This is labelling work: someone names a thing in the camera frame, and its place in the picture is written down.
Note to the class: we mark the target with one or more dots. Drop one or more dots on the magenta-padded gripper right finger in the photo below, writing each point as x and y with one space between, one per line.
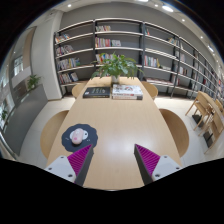
148 160

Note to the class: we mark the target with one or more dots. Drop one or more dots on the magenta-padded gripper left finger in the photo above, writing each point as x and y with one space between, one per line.
79 160

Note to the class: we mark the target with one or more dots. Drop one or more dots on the pale pink computer mouse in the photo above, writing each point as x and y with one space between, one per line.
77 136

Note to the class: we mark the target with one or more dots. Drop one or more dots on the dark cartoon-eyed mouse pad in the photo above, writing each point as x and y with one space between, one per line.
90 138

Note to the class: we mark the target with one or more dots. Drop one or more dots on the round-backed wooden chair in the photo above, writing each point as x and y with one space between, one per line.
150 89
51 133
176 130
78 90

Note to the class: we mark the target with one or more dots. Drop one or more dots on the white book with red-lettered spine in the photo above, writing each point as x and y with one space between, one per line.
126 97

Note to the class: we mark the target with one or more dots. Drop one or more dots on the black book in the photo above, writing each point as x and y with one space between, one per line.
96 92

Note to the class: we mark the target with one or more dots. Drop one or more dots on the group of slatted wooden chairs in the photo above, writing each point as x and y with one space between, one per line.
213 125

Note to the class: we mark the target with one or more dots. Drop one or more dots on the white book with printed cover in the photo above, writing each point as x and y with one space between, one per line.
127 89

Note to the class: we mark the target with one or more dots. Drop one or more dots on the wooden side table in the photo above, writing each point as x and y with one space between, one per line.
206 100

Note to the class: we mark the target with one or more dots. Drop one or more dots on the small green floor plant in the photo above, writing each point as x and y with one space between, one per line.
33 81

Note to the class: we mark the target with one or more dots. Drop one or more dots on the green potted plant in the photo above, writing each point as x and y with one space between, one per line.
116 66

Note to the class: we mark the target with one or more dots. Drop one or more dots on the grey bookshelf unit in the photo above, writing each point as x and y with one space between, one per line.
120 40

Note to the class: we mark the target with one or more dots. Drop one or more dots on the group of ceiling lights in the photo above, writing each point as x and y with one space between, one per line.
167 8

